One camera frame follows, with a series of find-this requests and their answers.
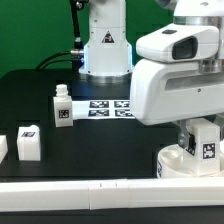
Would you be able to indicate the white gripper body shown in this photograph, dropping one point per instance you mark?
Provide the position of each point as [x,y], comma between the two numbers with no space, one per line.
[161,93]

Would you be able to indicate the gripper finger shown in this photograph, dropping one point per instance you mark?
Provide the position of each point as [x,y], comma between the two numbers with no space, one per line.
[220,121]
[186,140]

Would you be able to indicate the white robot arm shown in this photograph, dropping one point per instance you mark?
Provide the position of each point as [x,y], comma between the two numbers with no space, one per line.
[107,54]

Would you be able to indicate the white marker sheet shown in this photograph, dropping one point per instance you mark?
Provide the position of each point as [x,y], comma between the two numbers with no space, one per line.
[101,109]

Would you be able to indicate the white left barrier block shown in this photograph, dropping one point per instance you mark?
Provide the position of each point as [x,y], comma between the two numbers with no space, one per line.
[3,147]

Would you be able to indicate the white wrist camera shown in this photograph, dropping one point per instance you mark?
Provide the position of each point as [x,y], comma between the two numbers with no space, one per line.
[175,43]

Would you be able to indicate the white front barrier rail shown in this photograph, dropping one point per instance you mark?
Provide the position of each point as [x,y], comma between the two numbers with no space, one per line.
[110,194]

